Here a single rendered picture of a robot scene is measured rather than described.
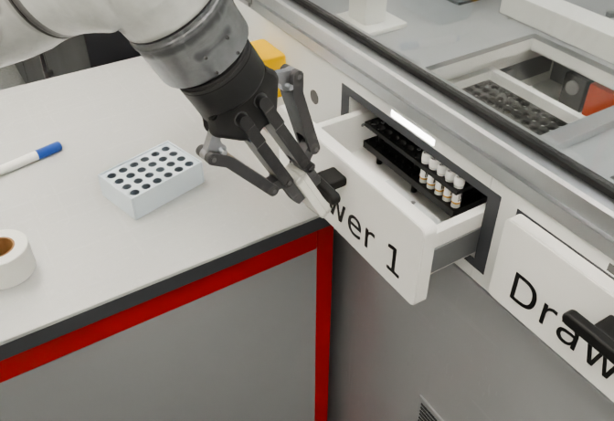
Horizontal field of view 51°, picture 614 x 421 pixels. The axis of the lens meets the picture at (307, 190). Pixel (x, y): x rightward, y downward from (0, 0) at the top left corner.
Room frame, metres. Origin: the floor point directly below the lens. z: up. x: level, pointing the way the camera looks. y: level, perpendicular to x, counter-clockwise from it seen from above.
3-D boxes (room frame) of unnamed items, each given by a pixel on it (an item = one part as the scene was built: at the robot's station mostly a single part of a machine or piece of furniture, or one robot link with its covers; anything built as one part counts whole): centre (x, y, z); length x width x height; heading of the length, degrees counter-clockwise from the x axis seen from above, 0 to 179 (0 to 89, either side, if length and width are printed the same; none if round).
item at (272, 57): (0.92, 0.07, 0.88); 0.07 x 0.05 x 0.07; 32
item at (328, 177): (0.59, -0.02, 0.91); 0.07 x 0.04 x 0.01; 32
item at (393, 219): (0.60, -0.05, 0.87); 0.29 x 0.02 x 0.11; 32
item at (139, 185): (0.76, 0.23, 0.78); 0.12 x 0.08 x 0.04; 137
